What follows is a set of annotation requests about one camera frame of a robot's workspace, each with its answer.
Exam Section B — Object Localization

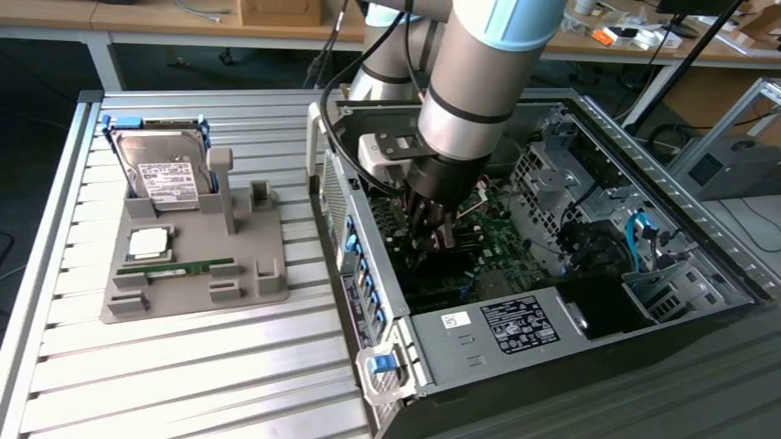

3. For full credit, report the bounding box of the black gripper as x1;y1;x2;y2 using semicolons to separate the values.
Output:
406;155;490;214

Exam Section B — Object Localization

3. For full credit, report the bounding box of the graphics card with metal bracket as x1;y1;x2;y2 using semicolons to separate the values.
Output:
393;237;483;301

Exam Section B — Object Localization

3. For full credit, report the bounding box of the metal socket cover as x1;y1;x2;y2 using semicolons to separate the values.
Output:
454;180;493;220

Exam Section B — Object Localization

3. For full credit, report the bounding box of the green motherboard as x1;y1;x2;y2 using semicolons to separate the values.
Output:
365;180;554;316

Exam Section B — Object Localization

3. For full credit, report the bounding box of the perforated metal drive cage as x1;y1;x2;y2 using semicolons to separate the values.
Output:
509;137;621;251

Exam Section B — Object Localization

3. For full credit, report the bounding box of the silver chipset heatsink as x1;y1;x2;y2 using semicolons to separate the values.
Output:
474;270;520;299

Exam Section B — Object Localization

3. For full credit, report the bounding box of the grey power supply unit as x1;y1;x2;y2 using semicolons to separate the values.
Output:
411;286;597;388

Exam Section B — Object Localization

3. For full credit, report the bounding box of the blue case latch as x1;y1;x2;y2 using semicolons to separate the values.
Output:
365;354;398;375

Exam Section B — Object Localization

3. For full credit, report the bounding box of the metal disk bay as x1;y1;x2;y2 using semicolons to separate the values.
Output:
621;261;756;324

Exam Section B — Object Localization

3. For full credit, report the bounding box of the silver hard disk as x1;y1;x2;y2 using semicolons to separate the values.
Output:
115;130;212;212

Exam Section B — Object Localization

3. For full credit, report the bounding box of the brown cardboard box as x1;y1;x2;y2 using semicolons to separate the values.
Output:
237;0;326;27

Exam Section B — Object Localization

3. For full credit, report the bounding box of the black slanted pole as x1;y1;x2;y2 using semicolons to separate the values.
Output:
621;0;751;134

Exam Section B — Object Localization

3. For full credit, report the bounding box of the green RAM stick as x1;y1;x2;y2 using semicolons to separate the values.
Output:
115;257;237;278

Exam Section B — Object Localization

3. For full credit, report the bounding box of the white box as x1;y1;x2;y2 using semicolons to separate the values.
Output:
632;27;686;51

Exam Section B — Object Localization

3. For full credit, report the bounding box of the open black PC case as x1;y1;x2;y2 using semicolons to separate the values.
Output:
306;94;781;439

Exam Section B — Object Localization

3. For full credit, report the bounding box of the grey computer tower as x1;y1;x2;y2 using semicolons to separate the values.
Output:
668;134;781;202

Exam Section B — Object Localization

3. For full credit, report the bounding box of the grey plastic parts rack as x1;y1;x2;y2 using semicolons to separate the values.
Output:
98;146;291;327

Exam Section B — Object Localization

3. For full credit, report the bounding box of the silver CPU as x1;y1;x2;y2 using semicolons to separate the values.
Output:
123;227;174;263

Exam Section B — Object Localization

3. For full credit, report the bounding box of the black monitor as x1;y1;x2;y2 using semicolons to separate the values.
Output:
656;0;745;40

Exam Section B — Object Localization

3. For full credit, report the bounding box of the brown cardboard piece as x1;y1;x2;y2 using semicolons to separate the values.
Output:
734;0;781;49

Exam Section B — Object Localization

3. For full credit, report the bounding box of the wooden desk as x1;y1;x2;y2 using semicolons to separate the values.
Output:
0;0;781;91

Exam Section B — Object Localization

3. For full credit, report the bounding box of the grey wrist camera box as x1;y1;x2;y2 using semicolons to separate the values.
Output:
358;132;438;185

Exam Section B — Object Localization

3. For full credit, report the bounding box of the black cable bundle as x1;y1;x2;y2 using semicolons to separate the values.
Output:
558;219;636;278

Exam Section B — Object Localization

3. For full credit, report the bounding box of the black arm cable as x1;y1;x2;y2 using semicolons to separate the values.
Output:
318;0;407;196

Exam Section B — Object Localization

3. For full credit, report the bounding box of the blue disk wire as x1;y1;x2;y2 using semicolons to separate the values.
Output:
625;206;660;275

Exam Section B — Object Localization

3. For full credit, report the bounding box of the grey network cable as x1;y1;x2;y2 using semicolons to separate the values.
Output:
172;0;226;23

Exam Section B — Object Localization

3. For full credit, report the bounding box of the aluminium profile frame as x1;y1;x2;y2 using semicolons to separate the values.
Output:
664;76;781;184

